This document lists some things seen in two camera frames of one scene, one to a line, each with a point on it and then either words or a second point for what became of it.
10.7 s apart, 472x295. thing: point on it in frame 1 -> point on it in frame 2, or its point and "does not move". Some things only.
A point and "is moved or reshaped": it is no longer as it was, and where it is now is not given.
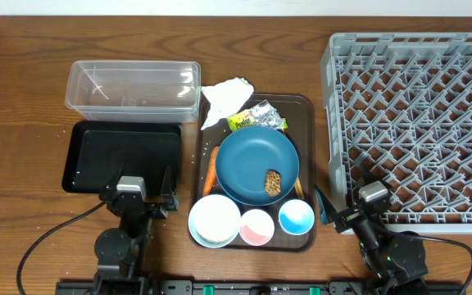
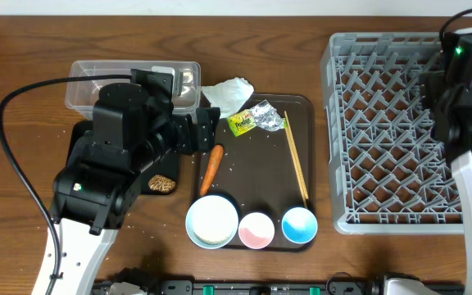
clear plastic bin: (134, 91) does not move
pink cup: (256, 227) does not move
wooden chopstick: (297, 188) -> (296, 156)
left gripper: (161, 212) -> (207, 129)
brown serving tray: (256, 176) does not move
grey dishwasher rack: (419, 112) does not move
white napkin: (225, 98) does not move
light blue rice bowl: (215, 220) does not move
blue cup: (296, 216) is moved or reshaped
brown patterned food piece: (273, 183) -> (161, 183)
